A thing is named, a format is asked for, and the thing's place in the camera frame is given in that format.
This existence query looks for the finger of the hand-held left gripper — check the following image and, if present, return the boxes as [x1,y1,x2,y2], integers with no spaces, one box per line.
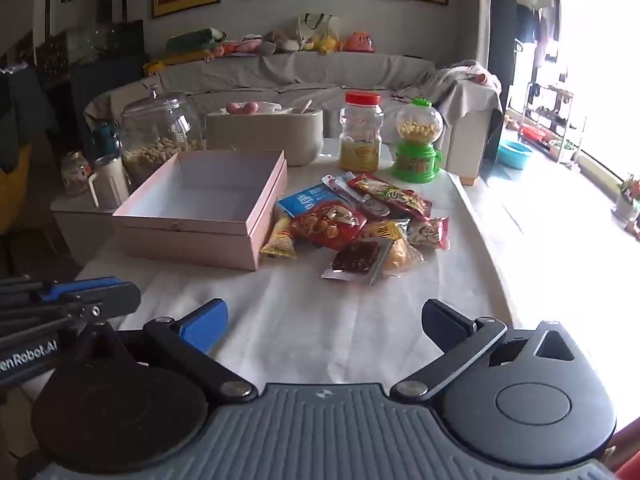
[0,282,142,346]
[0,275,121,303]

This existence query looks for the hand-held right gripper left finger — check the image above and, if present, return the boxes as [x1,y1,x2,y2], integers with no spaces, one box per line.
[80,298,253,405]

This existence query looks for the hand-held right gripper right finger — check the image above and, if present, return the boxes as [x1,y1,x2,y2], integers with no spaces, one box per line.
[390,299,583,403]

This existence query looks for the clear yellow chips packet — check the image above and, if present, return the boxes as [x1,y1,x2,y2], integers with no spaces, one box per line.
[382,237,425,277]

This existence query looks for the pink cardboard box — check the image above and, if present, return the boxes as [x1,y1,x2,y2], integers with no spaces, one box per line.
[112,149,289,272]

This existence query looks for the white red green snack packet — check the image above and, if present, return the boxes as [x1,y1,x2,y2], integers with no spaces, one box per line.
[406,216,451,252]

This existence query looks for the clear dark jerky packet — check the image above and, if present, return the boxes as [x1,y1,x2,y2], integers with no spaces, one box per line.
[321,239,393,287]

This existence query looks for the small yellow snack packet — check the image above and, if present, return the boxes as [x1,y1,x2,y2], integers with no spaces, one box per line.
[259,217,298,260]

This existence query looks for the yellow black snack packet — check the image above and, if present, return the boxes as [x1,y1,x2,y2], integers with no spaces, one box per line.
[360,220,408,243]

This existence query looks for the dark brown snack packet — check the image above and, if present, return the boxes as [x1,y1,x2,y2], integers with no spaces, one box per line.
[357,195,393,220]

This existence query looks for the red green-edged snack packet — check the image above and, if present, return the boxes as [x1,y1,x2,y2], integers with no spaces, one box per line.
[347,172,433,221]

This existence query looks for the red ring snack packet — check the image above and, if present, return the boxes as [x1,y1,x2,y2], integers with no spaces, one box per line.
[290,200,368,251]

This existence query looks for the blue snack packet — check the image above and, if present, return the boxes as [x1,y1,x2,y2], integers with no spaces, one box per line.
[276,185,333,221]

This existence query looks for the white slim snack packet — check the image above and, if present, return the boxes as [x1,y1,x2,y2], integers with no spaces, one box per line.
[322,172,361,206]

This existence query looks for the white tablecloth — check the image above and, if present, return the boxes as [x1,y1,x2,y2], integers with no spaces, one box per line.
[20,137,516,401]

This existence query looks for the white lidded mug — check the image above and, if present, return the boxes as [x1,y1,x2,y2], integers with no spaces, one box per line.
[87,155,131,209]

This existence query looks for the small glass jar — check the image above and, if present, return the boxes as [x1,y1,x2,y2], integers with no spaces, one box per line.
[61,151,93,196]

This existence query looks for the dark yellow cloth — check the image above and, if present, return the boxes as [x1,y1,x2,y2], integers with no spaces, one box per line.
[0,145,33,236]

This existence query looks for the blue bottle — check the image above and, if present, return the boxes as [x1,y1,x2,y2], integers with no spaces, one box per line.
[92,121,121,158]

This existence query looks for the green candy dispenser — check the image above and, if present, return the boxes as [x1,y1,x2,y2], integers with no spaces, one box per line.
[391,97,445,182]

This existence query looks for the glass jar of peanuts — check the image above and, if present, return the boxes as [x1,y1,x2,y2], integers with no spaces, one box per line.
[119,85,203,191]

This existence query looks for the blue plastic basin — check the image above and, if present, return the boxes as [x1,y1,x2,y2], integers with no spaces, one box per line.
[497,141,533,170]

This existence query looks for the beige round container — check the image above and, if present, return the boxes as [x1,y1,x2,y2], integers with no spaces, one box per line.
[205,102,325,167]

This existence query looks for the red-lidded plastic jar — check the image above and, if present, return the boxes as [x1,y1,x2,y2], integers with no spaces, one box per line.
[339,91,385,172]

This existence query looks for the potted flower plant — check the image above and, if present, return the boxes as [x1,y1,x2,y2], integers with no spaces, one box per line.
[612,175,640,221]

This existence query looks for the metal shoe rack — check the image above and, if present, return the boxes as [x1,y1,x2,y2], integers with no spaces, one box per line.
[520,80,586,166]

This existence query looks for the long yellow plush toy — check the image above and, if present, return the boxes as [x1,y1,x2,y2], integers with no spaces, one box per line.
[144,50,211,73]

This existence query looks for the glass fish tank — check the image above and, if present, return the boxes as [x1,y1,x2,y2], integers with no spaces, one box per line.
[35,0,146,91]

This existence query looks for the crumpled grey cloth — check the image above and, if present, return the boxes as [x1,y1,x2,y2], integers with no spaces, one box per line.
[415,60,501,111]

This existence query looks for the grey covered sofa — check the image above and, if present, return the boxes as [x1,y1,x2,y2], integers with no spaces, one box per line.
[84,51,503,186]

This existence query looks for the green plush toy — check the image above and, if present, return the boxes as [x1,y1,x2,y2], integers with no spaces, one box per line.
[165,30,226,53]

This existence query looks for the pink plush toy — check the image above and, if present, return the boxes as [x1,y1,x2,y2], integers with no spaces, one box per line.
[222,35,263,56]

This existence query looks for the grey plush toy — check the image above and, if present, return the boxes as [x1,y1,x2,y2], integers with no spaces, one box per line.
[257,30,301,56]

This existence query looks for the orange plush toy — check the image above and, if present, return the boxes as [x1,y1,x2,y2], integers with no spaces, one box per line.
[342,31,376,54]

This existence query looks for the hanging dark clothes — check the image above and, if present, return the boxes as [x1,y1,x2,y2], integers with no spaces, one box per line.
[515,0,561,66]

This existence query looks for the white tote bag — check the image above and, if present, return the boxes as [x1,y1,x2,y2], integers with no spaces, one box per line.
[298,12,341,43]

